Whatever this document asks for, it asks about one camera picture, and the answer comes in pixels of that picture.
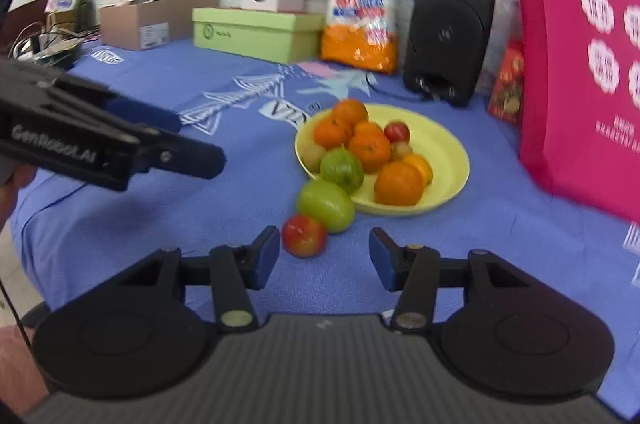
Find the green apple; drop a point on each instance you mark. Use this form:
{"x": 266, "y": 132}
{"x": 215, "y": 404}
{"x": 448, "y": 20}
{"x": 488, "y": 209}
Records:
{"x": 341, "y": 168}
{"x": 325, "y": 205}

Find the pale green shoe box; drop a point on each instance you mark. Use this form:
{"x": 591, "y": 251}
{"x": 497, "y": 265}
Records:
{"x": 257, "y": 33}

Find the pink tote bag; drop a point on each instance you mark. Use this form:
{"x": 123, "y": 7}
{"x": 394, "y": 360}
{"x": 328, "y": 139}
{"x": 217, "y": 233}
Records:
{"x": 585, "y": 78}

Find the yellow plastic plate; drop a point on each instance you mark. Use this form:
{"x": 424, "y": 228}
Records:
{"x": 442, "y": 153}

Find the orange blue plastic bag pack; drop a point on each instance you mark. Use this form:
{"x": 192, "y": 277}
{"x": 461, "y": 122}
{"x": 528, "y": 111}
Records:
{"x": 362, "y": 3}

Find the black speaker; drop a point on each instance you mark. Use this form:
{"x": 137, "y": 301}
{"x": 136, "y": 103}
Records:
{"x": 447, "y": 28}

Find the blue printed tablecloth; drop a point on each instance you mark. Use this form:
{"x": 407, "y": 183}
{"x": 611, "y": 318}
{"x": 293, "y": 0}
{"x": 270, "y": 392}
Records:
{"x": 150, "y": 214}

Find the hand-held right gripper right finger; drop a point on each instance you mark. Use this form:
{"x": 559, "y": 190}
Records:
{"x": 382, "y": 261}

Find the pale green fruit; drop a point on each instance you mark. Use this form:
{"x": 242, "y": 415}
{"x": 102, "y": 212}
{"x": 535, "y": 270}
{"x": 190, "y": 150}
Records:
{"x": 311, "y": 153}

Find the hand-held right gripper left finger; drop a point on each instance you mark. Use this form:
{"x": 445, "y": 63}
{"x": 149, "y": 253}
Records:
{"x": 265, "y": 256}

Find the red printed packet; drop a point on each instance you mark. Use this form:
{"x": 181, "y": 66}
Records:
{"x": 507, "y": 88}

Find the person's left hand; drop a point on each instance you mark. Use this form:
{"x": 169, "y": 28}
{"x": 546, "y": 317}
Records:
{"x": 22, "y": 186}

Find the brown cardboard box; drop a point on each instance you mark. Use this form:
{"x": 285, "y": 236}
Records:
{"x": 150, "y": 21}

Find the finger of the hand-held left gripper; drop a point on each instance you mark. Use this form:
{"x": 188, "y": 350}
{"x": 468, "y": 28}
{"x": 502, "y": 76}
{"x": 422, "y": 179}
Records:
{"x": 145, "y": 113}
{"x": 185, "y": 156}

